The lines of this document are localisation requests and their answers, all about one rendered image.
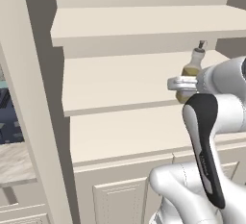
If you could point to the yellow oil bottle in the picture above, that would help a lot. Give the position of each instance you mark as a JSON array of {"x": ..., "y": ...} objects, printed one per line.
[{"x": 192, "y": 67}]

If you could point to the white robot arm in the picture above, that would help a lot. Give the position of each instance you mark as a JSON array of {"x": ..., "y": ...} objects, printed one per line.
[{"x": 205, "y": 131}]

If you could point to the beige open cabinet shelf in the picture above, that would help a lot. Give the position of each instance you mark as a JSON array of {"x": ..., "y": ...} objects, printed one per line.
[{"x": 134, "y": 74}]

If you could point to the beige base cabinet run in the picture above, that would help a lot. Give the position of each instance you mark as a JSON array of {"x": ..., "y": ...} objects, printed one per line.
[{"x": 22, "y": 210}]

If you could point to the beige panelled cabinet door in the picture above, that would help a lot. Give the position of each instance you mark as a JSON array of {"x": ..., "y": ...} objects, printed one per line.
[{"x": 120, "y": 202}]

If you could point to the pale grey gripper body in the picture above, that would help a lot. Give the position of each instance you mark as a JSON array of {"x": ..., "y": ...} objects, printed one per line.
[{"x": 182, "y": 83}]

